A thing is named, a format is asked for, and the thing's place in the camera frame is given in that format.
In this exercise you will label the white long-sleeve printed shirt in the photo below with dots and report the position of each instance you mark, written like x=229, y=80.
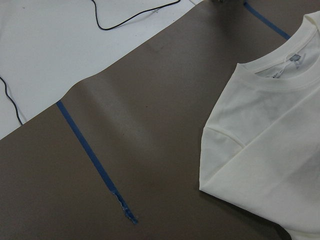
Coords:
x=260, y=147

